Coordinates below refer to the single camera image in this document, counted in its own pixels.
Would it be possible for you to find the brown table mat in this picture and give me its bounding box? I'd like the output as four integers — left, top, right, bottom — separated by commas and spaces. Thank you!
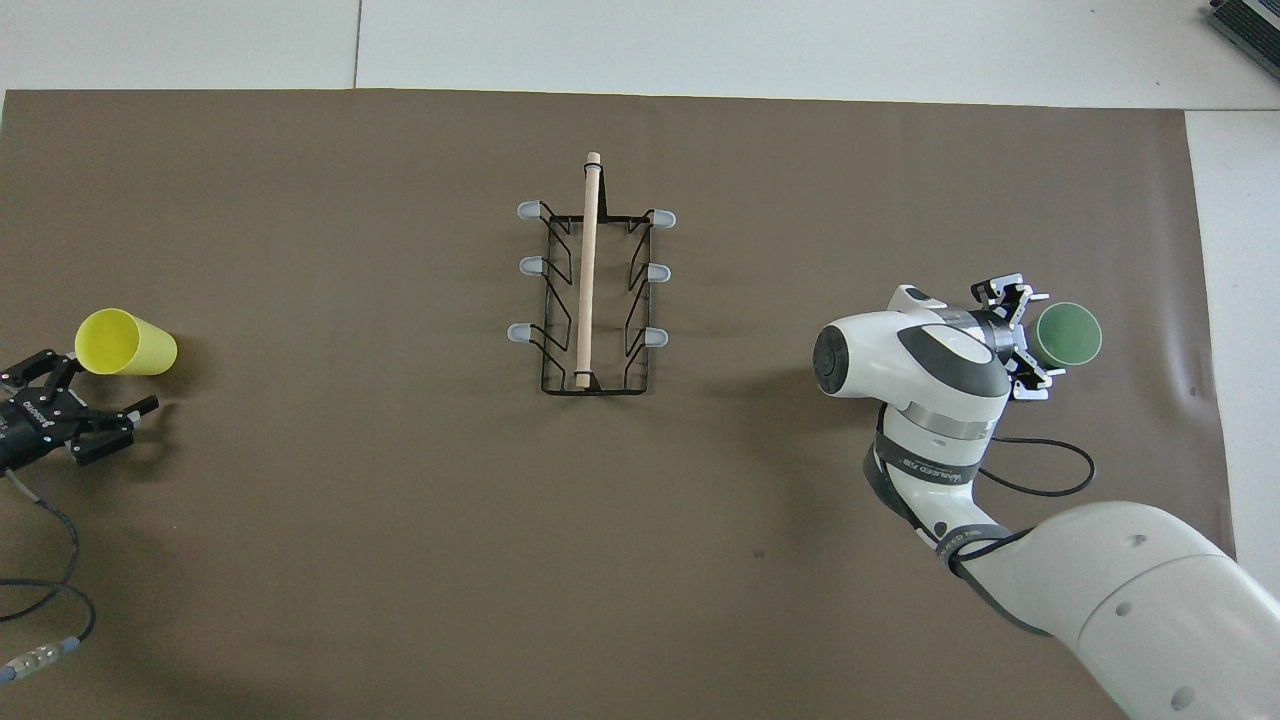
0, 88, 1237, 720

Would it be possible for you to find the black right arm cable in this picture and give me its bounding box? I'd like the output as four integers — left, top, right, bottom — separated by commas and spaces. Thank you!
975, 435, 1097, 499

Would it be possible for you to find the dark ribbed metal device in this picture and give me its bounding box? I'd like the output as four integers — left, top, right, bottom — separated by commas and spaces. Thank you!
1205, 0, 1280, 54

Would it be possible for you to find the pale green plastic cup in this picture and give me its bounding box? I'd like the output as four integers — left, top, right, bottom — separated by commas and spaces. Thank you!
1033, 302, 1103, 367

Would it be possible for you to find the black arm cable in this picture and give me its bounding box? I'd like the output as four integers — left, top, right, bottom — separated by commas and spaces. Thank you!
0, 468, 97, 687
975, 435, 1097, 499

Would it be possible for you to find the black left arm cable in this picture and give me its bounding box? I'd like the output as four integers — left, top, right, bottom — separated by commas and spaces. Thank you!
0, 468, 97, 687

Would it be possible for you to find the yellow plastic cup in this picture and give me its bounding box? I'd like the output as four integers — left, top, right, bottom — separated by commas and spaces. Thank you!
75, 308, 179, 377

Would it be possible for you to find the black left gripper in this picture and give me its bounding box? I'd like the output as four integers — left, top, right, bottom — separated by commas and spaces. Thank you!
0, 350, 160, 471

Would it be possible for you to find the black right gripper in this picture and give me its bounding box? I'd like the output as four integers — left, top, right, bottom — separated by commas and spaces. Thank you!
962, 273, 1067, 403

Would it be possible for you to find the black wire cup rack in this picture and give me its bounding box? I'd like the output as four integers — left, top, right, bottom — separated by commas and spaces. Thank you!
507, 152, 678, 397

